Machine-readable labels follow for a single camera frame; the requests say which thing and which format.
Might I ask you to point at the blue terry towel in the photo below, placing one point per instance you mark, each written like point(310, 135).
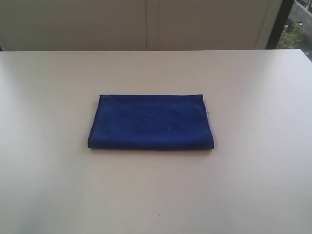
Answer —
point(151, 122)

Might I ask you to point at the green tree outside window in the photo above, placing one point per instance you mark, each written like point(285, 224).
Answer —
point(291, 37)

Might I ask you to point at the black window frame post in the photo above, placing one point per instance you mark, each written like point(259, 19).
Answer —
point(279, 23)

